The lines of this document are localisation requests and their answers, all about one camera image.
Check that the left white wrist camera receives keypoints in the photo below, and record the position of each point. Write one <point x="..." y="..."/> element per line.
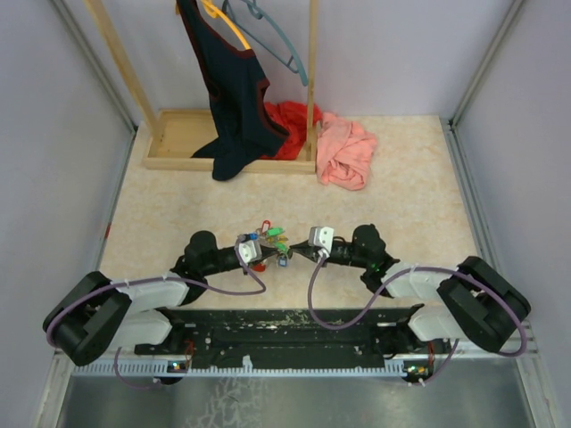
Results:
<point x="248" y="252"/>

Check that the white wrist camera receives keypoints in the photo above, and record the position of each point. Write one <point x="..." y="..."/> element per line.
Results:
<point x="321" y="237"/>
<point x="248" y="252"/>

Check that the wooden clothes rack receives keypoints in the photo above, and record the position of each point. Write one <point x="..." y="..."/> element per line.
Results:
<point x="176" y="134"/>

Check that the red cloth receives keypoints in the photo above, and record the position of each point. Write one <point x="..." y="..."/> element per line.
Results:
<point x="292" y="116"/>

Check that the pink cloth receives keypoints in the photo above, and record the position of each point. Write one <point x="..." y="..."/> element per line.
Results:
<point x="344" y="152"/>

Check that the red key tag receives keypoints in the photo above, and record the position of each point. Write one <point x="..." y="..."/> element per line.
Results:
<point x="265" y="226"/>

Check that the navy blue tank top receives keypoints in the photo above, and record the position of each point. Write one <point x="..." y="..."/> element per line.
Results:
<point x="236" y="85"/>

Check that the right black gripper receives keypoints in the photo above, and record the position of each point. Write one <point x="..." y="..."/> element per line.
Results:
<point x="303" y="248"/>

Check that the white slotted cable duct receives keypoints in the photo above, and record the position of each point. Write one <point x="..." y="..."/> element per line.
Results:
<point x="173" y="368"/>

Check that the yellow hanger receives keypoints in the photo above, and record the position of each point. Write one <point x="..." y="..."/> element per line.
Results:
<point x="214" y="12"/>

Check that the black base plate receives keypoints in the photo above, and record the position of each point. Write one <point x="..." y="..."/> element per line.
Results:
<point x="291" y="338"/>

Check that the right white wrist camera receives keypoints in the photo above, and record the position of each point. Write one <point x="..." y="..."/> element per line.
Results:
<point x="321" y="237"/>

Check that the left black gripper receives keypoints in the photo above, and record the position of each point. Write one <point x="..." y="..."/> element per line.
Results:
<point x="266" y="252"/>

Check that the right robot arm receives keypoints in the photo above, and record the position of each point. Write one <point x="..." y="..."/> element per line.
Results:
<point x="470" y="302"/>

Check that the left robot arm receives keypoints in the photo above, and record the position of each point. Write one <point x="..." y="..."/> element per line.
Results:
<point x="99" y="314"/>

